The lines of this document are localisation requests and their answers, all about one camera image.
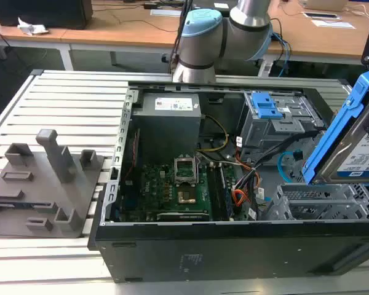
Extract hard disk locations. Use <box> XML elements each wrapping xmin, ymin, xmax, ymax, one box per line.
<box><xmin>301</xmin><ymin>65</ymin><xmax>369</xmax><ymax>186</ymax></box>

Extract blue disk wire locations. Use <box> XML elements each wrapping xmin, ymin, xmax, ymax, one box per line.
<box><xmin>277</xmin><ymin>149</ymin><xmax>306</xmax><ymax>186</ymax></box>

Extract grey metal disk bay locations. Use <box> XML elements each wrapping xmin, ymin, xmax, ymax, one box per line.
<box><xmin>258</xmin><ymin>183</ymin><xmax>369</xmax><ymax>221</ymax></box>

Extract flat white paper sheet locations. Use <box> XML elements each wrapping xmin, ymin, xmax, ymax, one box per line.
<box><xmin>312</xmin><ymin>18</ymin><xmax>356</xmax><ymax>30</ymax></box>

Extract blue plastic drive latch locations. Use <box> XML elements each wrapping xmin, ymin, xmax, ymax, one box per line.
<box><xmin>251</xmin><ymin>92</ymin><xmax>284</xmax><ymax>120</ymax></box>

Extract grey metal drive cage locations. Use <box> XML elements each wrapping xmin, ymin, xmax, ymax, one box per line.
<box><xmin>236</xmin><ymin>90</ymin><xmax>327</xmax><ymax>161</ymax></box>

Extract thin metal locking lever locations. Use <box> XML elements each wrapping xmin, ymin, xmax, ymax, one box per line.
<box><xmin>194</xmin><ymin>155</ymin><xmax>201</xmax><ymax>187</ymax></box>

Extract grey power supply unit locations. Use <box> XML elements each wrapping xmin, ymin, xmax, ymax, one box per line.
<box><xmin>131</xmin><ymin>93</ymin><xmax>202</xmax><ymax>161</ymax></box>

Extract metal socket cover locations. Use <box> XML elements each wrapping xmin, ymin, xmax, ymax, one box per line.
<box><xmin>173</xmin><ymin>155</ymin><xmax>197</xmax><ymax>186</ymax></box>

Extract CPU socket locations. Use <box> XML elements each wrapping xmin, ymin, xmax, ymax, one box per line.
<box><xmin>176</xmin><ymin>188</ymin><xmax>198</xmax><ymax>206</ymax></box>

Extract black open PC case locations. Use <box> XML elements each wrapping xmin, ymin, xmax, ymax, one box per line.
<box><xmin>87</xmin><ymin>80</ymin><xmax>369</xmax><ymax>283</ymax></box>

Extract wooden desk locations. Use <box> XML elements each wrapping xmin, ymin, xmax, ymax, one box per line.
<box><xmin>0</xmin><ymin>0</ymin><xmax>369</xmax><ymax>67</ymax></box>

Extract green motherboard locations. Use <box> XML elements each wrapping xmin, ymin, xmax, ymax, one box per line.
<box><xmin>119</xmin><ymin>162</ymin><xmax>235</xmax><ymax>222</ymax></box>

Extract black box on desk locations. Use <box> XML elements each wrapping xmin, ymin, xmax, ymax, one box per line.
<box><xmin>0</xmin><ymin>0</ymin><xmax>93</xmax><ymax>31</ymax></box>

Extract crumpled white paper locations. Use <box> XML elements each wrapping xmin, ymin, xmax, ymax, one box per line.
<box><xmin>17</xmin><ymin>17</ymin><xmax>49</xmax><ymax>36</ymax></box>

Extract grey parts rack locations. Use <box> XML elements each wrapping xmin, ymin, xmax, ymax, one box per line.
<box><xmin>0</xmin><ymin>128</ymin><xmax>105</xmax><ymax>239</ymax></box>

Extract blue cable bundle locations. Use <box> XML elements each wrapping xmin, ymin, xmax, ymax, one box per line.
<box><xmin>270</xmin><ymin>30</ymin><xmax>293</xmax><ymax>77</ymax></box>

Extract black disk power wire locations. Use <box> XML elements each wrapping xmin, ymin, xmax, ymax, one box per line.
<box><xmin>232</xmin><ymin>130</ymin><xmax>325</xmax><ymax>213</ymax></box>

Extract yellow and black cable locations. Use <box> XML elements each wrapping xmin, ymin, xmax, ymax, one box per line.
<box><xmin>196</xmin><ymin>114</ymin><xmax>229</xmax><ymax>153</ymax></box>

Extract black arm base cables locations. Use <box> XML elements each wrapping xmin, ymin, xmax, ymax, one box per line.
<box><xmin>171</xmin><ymin>0</ymin><xmax>194</xmax><ymax>73</ymax></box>

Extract orange wire bundle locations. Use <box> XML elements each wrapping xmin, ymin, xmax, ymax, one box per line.
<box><xmin>232</xmin><ymin>170</ymin><xmax>262</xmax><ymax>213</ymax></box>

